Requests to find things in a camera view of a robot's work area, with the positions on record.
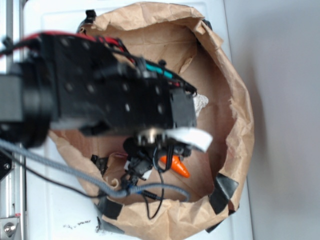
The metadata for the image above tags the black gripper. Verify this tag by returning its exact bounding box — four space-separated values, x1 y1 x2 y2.
124 88 198 181

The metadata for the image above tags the orange toy carrot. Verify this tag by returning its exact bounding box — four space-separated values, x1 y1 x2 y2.
170 155 190 178

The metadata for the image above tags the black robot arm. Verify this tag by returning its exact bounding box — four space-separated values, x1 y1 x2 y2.
0 31 197 157

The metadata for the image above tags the crumpled white paper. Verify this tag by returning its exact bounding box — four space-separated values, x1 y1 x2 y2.
193 94 209 118

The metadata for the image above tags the brown paper bag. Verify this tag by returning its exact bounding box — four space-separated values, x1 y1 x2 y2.
48 1 255 240

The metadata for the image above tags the white label tag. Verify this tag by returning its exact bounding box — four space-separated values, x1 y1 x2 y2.
164 127 213 153

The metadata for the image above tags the black mounting plate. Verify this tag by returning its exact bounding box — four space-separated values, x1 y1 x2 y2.
0 148 13 181

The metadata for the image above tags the grey braided cable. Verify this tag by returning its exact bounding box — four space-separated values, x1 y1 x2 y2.
0 138 191 203

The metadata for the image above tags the thin black cable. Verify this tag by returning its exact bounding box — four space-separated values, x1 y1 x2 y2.
0 147 176 220

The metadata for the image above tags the aluminium frame rail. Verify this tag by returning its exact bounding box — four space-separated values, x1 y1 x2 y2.
0 0 28 240

